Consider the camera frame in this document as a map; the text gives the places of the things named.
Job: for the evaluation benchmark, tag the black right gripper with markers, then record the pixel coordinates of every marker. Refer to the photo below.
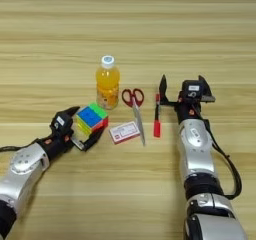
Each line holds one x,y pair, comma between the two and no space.
188,109

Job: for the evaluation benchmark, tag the red marker pen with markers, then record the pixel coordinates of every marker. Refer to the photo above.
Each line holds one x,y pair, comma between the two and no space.
157,127

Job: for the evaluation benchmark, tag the orange juice bottle white cap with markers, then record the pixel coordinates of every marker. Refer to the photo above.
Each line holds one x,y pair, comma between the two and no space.
107,84

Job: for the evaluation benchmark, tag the small red white card box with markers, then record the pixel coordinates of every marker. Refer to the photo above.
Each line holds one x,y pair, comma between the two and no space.
124,132

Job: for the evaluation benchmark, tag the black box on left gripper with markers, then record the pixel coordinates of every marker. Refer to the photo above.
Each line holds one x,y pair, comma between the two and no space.
61,120

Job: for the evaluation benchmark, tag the multicoloured puzzle cube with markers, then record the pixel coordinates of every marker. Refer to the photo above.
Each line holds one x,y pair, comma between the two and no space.
91,117

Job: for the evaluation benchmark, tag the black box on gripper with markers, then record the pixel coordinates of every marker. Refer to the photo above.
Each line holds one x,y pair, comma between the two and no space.
61,120
192,89

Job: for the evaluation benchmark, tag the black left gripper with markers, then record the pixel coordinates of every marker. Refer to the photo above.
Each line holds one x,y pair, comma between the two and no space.
58,140

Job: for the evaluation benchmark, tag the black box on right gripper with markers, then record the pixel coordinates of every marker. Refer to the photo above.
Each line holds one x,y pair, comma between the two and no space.
192,89

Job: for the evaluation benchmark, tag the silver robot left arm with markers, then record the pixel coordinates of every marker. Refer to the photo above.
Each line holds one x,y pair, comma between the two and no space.
23,170

